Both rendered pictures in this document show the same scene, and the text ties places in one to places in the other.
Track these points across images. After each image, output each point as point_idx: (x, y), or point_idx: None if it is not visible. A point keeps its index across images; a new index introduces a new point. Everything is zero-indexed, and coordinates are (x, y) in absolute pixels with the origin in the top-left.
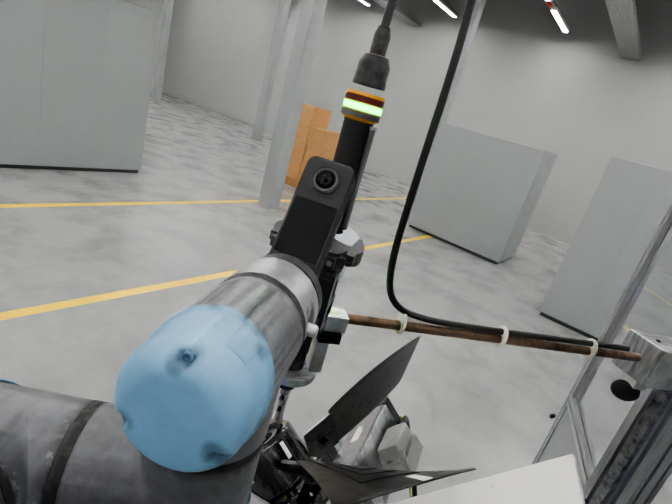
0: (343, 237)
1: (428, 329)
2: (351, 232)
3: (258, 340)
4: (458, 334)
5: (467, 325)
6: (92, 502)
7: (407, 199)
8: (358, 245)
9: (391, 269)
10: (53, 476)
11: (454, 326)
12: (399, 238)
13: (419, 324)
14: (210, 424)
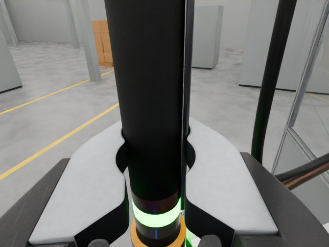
0: (212, 177)
1: (297, 184)
2: (206, 135)
3: None
4: (322, 171)
5: (328, 158)
6: None
7: (280, 24)
8: (277, 198)
9: (261, 148)
10: None
11: (318, 166)
12: (270, 101)
13: (287, 183)
14: None
